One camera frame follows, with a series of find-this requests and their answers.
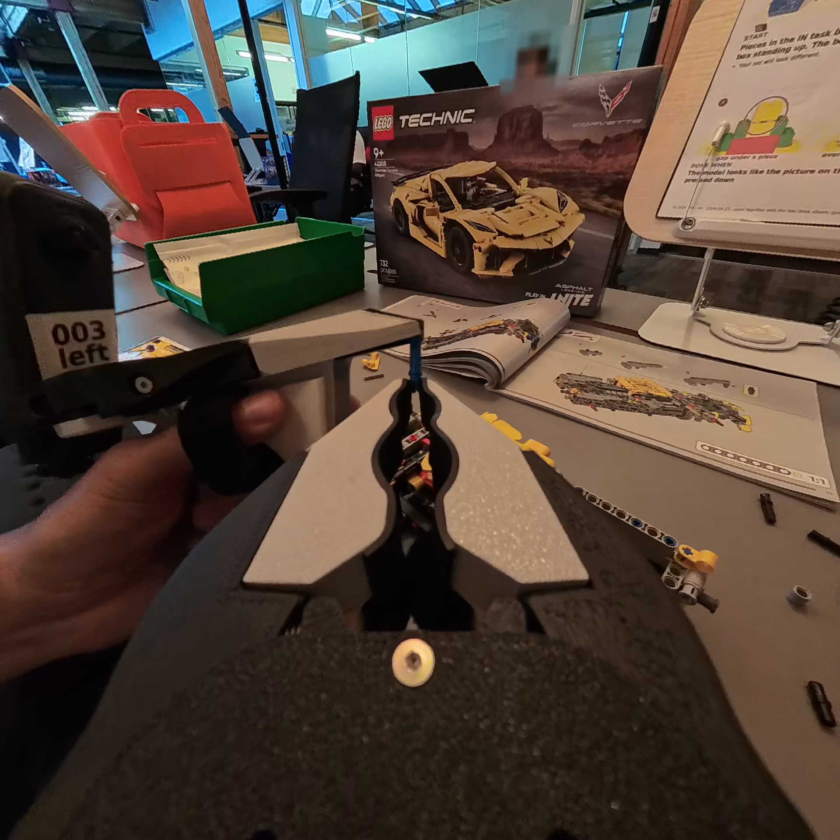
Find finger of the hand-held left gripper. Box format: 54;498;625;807
248;307;426;385

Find green plastic bin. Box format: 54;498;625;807
144;217;366;336

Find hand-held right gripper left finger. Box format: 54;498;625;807
243;377;411;595

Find white paper packets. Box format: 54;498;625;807
157;222;307;291

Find toy car chassis model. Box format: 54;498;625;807
392;410;721;614

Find toy car set box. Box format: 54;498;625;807
366;64;664;319

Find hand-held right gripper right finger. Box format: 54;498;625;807
420;379;590;595

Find orange tote bag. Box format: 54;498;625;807
62;88;258;249

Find grey desk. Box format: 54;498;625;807
108;226;840;840

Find open instruction booklet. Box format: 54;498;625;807
382;294;840;511

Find person's left hand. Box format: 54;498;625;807
0;390;293;683

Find black office chair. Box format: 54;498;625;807
252;71;362;227

